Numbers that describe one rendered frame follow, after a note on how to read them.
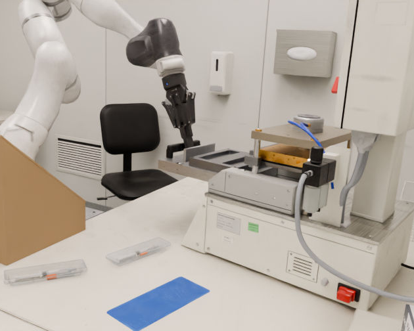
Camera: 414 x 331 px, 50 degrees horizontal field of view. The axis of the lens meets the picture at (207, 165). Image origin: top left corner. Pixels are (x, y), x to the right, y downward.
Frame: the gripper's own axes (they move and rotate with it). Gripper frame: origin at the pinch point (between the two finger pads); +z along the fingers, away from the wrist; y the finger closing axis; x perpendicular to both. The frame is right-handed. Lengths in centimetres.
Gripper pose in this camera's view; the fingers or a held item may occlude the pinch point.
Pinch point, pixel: (187, 138)
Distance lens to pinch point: 143.4
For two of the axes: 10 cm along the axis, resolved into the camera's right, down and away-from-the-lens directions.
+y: -7.8, 1.7, 6.0
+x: -5.8, 1.6, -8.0
